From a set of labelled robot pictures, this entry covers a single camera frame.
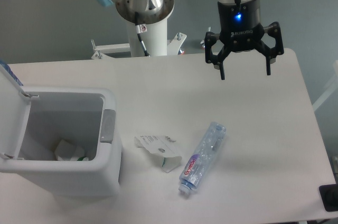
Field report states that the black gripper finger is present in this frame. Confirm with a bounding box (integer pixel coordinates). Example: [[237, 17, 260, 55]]
[[254, 22, 284, 76], [204, 31, 227, 81]]

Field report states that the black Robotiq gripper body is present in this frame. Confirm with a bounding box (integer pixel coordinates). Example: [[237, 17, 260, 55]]
[[218, 0, 264, 52]]

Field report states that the clear plastic water bottle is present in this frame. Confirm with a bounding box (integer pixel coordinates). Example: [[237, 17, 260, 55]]
[[179, 122, 226, 197]]

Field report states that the white paper carton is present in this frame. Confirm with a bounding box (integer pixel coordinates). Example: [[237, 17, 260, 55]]
[[134, 135, 182, 173]]

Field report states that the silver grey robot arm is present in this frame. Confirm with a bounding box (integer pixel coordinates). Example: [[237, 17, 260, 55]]
[[97, 0, 284, 71]]

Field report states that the white trash can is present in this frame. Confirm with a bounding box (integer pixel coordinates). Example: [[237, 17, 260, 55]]
[[1, 88, 122, 197]]

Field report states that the white trash inside bin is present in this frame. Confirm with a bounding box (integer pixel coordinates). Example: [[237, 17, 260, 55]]
[[54, 139, 89, 161]]

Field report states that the black table clamp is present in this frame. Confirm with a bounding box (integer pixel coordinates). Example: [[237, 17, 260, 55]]
[[319, 184, 337, 212]]

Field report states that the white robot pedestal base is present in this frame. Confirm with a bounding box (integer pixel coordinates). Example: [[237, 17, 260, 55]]
[[91, 0, 187, 59]]

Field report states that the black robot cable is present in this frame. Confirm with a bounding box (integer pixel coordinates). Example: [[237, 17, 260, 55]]
[[134, 11, 151, 57]]

